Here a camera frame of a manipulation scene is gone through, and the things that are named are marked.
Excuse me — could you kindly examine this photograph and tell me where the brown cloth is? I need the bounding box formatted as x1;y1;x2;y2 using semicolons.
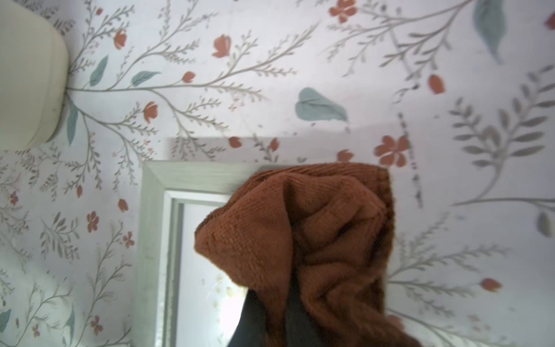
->
195;163;418;346

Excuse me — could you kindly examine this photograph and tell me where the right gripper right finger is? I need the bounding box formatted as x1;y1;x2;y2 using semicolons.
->
285;277;325;347

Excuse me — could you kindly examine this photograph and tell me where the green picture frame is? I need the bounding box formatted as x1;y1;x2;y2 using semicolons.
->
131;161;265;346

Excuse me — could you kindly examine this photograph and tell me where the cream box with green lid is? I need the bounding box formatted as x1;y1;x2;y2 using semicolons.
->
1;1;69;150

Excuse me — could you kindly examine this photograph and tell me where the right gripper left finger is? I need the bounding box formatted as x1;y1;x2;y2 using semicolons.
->
228;289;267;347

